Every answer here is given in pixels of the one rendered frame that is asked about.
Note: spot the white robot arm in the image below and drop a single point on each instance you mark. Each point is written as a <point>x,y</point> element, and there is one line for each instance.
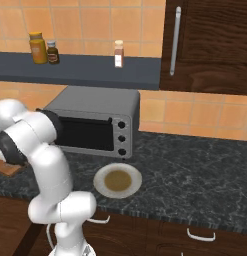
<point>50,166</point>

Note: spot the white round plate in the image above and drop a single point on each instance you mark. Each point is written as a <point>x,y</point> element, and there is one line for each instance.
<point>100,181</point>

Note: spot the dark wooden drawer front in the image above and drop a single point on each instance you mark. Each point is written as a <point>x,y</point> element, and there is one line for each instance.
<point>228,245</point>
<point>128,236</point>

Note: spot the wooden cutting board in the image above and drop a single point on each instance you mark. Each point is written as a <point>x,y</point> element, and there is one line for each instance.
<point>8,169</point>

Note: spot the black toaster oven door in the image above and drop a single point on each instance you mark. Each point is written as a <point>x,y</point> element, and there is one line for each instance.
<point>88,133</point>

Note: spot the grey toaster oven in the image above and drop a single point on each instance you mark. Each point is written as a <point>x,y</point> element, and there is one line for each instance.
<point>95,100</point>

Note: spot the white spice shaker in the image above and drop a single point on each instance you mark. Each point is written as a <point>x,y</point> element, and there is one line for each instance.
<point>119,55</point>

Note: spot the dark brown jar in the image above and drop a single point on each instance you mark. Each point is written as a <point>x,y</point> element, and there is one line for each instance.
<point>53,55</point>

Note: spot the yellow bottle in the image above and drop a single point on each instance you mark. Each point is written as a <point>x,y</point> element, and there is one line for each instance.
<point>38,50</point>

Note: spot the dark wooden cupboard door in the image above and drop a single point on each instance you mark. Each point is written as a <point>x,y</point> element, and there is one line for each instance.
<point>10,223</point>
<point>215,46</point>

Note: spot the dark grey wall shelf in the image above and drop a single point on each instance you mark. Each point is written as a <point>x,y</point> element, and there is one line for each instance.
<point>88,71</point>

